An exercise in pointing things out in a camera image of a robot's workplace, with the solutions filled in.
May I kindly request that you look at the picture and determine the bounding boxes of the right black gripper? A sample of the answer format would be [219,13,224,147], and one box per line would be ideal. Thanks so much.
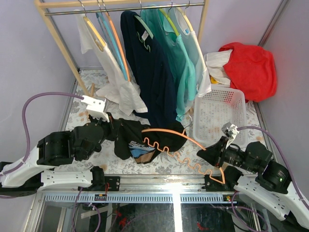
[196,135,258,173]

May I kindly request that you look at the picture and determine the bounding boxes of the orange hanger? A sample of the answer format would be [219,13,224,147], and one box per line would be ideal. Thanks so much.
[102,0,131,82]
[141,115,226,186]

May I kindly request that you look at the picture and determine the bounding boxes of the black t shirt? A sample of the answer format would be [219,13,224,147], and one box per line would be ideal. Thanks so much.
[114,118,187,164]

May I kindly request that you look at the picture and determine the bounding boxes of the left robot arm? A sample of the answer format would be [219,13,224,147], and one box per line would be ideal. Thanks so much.
[0,114,120,199]

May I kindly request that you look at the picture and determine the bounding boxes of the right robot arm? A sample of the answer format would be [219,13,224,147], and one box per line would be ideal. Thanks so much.
[197,136,309,232]

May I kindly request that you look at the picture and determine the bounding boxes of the white hanging t shirt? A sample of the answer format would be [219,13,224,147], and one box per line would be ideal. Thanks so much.
[75,13,148,115]

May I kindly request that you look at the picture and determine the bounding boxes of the navy hanging t shirt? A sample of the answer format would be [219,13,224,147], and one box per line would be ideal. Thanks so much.
[120,11,177,128]

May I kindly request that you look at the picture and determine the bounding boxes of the teal hanging t shirt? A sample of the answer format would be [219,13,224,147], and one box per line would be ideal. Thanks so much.
[141,9,197,121]

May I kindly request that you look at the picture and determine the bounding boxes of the pale yellow hanger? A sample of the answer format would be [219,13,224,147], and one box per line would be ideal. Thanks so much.
[78,0,106,52]

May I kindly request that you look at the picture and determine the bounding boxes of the blue hanger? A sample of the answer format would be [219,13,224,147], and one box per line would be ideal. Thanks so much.
[96,0,126,80]

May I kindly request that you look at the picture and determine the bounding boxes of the mint green hanger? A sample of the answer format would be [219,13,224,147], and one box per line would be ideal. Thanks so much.
[134,15,154,39]

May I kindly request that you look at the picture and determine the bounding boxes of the pale blue hanging t shirt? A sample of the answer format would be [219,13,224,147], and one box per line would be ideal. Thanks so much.
[169,7,211,98]

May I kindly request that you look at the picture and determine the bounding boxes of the white crumpled cloth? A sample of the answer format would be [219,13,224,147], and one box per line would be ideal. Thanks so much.
[204,49,232,87]

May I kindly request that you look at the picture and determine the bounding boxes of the red cloth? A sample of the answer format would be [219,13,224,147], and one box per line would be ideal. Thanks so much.
[218,42,278,102]

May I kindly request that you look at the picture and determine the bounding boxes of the wooden clothes rack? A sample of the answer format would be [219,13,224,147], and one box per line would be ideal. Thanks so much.
[34,0,209,96]

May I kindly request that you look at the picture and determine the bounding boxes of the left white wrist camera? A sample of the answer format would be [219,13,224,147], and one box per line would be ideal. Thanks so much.
[81,95,110,122]

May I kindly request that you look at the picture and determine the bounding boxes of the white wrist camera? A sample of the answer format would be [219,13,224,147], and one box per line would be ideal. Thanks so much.
[81,95,110,122]
[222,122,239,148]

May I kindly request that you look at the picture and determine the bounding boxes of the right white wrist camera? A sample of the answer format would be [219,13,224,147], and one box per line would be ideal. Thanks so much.
[222,122,239,148]

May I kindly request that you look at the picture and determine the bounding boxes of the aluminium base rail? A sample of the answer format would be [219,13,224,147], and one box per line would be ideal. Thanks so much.
[34,174,233,203]

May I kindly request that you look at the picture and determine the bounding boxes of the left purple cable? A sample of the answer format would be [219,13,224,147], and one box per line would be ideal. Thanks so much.
[0,91,84,200]

